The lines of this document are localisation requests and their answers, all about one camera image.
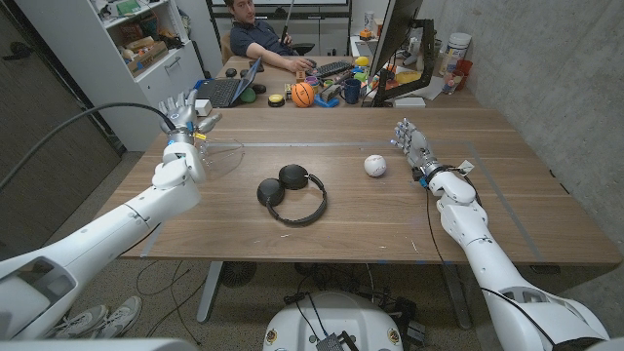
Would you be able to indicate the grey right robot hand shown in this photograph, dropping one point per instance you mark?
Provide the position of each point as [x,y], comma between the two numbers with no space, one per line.
[418,148]

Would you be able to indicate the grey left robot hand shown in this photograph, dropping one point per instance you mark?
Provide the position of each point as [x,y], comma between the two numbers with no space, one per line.
[183,119]

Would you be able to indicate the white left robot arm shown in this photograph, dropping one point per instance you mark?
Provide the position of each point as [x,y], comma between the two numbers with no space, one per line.
[107,239]

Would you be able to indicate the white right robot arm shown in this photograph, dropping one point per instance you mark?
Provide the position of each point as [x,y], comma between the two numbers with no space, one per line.
[492,263]

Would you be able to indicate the clear safety glasses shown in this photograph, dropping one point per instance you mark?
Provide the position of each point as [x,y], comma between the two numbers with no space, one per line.
[224,161]

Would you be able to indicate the yellow ball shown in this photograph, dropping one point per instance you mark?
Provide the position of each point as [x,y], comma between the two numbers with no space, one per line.
[362,61]

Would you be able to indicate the white power strip box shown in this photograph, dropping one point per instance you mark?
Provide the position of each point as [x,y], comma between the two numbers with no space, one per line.
[205,106]

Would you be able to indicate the white baseball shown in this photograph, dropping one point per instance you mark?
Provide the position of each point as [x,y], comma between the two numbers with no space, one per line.
[375,166]

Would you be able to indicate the flat white box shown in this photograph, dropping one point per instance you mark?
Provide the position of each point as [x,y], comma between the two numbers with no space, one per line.
[409,102]

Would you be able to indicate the open black laptop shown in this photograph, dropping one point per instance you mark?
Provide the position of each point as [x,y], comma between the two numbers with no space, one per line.
[222,91]

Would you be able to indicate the green round toy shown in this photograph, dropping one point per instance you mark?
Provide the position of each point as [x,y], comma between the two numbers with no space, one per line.
[248,95]

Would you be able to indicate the cardboard box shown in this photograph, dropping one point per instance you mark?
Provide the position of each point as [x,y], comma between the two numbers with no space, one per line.
[146,59]

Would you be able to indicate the dark blue mug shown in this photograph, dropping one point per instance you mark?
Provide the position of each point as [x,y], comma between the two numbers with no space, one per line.
[352,91]

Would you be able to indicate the red cup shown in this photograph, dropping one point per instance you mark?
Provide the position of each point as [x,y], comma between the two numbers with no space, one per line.
[464,70]

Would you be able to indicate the black and yellow puck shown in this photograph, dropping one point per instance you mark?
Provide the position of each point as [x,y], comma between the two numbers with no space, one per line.
[276,101]

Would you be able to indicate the white shelf cabinet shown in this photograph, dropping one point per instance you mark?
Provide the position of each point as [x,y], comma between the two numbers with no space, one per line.
[97,68]

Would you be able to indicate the white plastic canister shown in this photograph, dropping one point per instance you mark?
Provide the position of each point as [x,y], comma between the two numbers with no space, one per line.
[457,49]

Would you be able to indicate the man in dark polo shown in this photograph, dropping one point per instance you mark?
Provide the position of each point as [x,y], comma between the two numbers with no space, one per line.
[256,36]

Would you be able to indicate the black keyboard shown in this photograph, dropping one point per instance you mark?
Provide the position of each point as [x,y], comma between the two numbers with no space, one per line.
[331,68]

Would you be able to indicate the black computer monitor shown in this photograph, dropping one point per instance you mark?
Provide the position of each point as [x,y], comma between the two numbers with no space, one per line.
[395,29]

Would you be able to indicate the orange mini basketball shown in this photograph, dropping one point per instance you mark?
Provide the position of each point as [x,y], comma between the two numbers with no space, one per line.
[302,95]

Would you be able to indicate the black over-ear headphones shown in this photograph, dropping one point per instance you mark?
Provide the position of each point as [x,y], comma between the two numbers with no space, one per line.
[293,176]

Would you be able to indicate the grey table leg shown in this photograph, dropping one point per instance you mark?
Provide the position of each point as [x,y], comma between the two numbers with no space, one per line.
[208,292]
[457,297]

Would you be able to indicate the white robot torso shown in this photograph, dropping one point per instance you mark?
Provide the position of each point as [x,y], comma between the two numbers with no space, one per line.
[336,322]

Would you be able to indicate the grey white sneaker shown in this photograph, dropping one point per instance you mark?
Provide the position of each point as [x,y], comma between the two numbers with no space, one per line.
[80,322]
[122,317]

